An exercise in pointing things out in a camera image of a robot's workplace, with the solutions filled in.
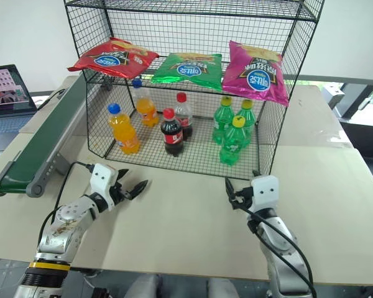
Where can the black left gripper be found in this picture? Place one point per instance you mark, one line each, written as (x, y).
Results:
(122, 193)

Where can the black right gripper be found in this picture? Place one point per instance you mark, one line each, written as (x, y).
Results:
(244, 199)

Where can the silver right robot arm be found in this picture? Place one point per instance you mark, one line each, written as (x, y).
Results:
(279, 245)

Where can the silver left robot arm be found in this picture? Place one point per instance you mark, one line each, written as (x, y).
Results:
(65, 223)

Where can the green conveyor belt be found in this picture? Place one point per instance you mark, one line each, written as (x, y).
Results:
(43, 130)

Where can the green soda bottle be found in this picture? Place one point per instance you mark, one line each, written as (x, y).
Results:
(248, 116)
(222, 119)
(233, 142)

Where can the orange soda bottle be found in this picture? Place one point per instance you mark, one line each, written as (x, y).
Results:
(146, 110)
(126, 133)

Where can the cola bottle red cap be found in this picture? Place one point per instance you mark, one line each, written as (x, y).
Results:
(172, 136)
(185, 116)

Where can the pink chip bag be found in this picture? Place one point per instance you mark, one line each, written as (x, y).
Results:
(255, 77)

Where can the grey rounded shape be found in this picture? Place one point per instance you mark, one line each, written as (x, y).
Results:
(144, 287)
(222, 288)

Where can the red chip bag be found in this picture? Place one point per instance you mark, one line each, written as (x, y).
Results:
(112, 59)

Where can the grey metal box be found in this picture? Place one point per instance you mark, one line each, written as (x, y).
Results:
(333, 94)

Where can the green chip bag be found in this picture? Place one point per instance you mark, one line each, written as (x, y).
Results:
(186, 69)

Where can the open laptop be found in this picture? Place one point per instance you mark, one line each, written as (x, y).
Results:
(6, 90)

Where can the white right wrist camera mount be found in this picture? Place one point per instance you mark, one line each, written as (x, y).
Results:
(265, 192)

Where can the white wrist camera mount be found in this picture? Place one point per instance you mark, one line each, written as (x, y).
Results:
(101, 183)
(265, 192)

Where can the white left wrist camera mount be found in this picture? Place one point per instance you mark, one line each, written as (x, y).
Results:
(101, 183)

